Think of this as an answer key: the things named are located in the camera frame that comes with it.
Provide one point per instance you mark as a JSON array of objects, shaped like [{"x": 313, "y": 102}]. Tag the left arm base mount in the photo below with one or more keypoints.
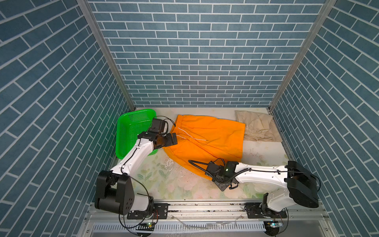
[{"x": 157, "y": 211}]

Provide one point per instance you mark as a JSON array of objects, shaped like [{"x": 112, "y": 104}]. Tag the left aluminium corner post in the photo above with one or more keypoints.
[{"x": 91, "y": 20}]

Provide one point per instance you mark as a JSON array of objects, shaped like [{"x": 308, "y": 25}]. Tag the right aluminium corner post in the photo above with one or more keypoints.
[{"x": 315, "y": 28}]

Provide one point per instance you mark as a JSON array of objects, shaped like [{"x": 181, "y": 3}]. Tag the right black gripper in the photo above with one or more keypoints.
[{"x": 219, "y": 186}]

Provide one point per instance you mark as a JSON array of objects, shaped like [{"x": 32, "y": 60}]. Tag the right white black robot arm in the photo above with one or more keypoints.
[{"x": 293, "y": 183}]

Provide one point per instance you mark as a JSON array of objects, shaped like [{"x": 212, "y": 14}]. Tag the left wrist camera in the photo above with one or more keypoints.
[{"x": 159, "y": 126}]

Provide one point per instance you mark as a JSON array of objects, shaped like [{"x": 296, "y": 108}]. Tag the aluminium corner post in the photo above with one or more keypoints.
[
  {"x": 91, "y": 20},
  {"x": 315, "y": 28}
]

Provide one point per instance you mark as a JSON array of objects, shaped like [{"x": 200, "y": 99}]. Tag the orange shorts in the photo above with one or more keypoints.
[{"x": 206, "y": 139}]

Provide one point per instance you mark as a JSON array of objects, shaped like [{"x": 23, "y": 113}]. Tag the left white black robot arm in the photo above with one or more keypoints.
[{"x": 114, "y": 188}]

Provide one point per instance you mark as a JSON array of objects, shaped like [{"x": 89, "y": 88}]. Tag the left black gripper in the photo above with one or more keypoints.
[{"x": 170, "y": 141}]

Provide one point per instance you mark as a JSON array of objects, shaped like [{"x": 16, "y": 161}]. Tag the beige drawstring shorts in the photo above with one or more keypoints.
[{"x": 258, "y": 126}]

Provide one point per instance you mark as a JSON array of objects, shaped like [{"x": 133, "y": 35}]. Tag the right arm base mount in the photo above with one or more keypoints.
[{"x": 260, "y": 211}]

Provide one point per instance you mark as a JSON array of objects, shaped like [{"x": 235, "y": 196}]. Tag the green plastic basket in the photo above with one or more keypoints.
[{"x": 129, "y": 126}]

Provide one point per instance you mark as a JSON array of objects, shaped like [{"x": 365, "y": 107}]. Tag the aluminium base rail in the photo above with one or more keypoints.
[{"x": 211, "y": 218}]

